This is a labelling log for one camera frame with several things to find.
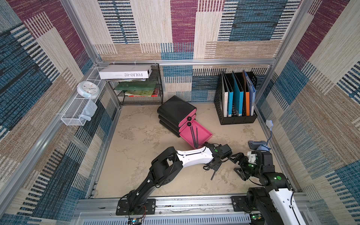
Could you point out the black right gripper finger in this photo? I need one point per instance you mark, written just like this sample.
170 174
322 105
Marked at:
241 173
237 158

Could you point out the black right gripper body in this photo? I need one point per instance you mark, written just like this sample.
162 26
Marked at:
242 162

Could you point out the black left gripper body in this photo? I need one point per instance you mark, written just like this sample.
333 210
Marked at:
216 167

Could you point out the pink bottom drawer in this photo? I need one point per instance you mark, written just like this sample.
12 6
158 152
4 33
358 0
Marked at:
204 135

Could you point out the pink drawer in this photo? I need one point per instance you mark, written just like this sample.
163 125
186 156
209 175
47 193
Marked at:
194 111
204 135
187 123

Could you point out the black pencil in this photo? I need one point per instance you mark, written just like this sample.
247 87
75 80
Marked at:
197 141
193 136

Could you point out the black pink drawer unit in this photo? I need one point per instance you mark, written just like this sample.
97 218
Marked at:
172 112

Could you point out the pink top drawer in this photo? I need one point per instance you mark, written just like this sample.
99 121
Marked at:
194 111

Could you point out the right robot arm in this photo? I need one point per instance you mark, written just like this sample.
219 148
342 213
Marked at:
274 197

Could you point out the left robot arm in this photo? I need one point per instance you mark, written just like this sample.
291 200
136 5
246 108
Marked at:
166 166

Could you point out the black plastic file organizer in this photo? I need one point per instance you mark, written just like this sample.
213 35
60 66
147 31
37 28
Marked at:
221 103

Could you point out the light blue binder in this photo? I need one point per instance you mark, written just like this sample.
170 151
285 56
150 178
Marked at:
237 95
230 95

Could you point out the orange binder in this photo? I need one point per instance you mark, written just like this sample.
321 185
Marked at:
246 101

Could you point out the dark blue binder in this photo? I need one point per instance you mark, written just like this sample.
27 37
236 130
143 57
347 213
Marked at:
251 83

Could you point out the black mesh shelf rack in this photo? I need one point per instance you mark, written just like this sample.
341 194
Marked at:
140 92

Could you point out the green book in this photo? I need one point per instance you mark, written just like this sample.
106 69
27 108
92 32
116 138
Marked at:
136 86

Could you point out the white folio box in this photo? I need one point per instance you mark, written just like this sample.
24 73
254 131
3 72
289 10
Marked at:
125 72

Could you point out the light blue cloth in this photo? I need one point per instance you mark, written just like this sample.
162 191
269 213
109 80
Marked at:
88 111

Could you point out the white round clock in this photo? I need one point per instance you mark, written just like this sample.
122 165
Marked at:
88 90

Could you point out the grey cable clip mount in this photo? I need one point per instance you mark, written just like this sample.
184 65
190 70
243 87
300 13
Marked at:
258 145

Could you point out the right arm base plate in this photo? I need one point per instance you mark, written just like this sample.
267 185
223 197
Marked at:
239 204

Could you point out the blue white cable connector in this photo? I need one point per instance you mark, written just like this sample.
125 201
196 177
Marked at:
269 124

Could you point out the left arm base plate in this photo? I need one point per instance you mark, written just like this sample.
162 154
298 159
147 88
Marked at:
124 208

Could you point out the white wire basket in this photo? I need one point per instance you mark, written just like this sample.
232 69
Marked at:
71 115

